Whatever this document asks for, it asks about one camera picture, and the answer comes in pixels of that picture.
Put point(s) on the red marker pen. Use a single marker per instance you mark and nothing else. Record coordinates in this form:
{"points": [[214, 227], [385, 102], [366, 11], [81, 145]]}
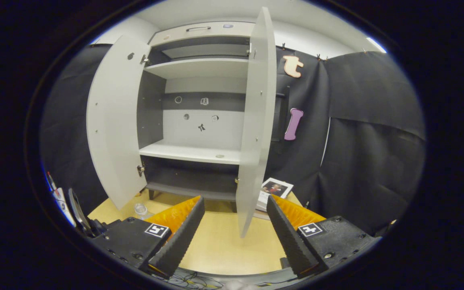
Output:
{"points": [[50, 180]]}

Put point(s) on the grey cabinet drawer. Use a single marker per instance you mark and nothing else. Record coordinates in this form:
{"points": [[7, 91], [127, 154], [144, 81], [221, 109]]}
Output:
{"points": [[216, 33]]}

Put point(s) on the white box with photo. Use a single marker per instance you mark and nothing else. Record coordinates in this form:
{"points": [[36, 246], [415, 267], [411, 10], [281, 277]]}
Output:
{"points": [[274, 188]]}

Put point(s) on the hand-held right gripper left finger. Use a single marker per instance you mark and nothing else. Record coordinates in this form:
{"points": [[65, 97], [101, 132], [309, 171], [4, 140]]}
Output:
{"points": [[183, 237]]}

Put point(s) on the black curved object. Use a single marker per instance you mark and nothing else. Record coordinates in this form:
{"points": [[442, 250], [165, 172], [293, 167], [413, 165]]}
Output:
{"points": [[79, 213]]}

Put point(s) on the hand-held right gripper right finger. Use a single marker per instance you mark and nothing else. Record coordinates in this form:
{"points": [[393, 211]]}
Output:
{"points": [[290, 241]]}

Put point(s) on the grey cabinet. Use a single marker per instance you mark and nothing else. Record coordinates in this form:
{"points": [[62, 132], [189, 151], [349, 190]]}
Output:
{"points": [[199, 66]]}

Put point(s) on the green label plastic bottle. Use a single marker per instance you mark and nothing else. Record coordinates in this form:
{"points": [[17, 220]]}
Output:
{"points": [[141, 210]]}

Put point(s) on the grey cabinet door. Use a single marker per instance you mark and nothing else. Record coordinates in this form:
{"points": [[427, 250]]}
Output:
{"points": [[256, 121], [113, 121]]}

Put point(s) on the black backdrop cloth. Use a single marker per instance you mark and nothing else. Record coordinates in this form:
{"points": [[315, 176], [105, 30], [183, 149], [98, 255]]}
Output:
{"points": [[369, 161]]}

